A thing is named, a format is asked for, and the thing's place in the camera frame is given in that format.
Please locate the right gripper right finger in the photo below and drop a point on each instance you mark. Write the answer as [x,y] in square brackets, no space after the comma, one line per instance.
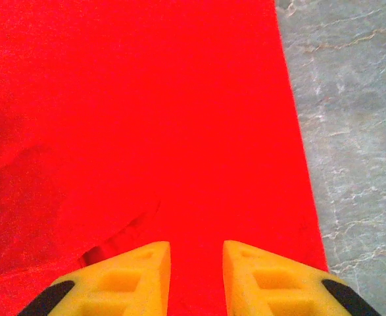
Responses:
[271,293]

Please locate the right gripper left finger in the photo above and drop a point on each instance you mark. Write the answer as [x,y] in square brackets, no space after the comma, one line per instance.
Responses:
[123,289]

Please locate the red t-shirt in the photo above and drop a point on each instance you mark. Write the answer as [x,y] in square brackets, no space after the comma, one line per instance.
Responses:
[146,115]

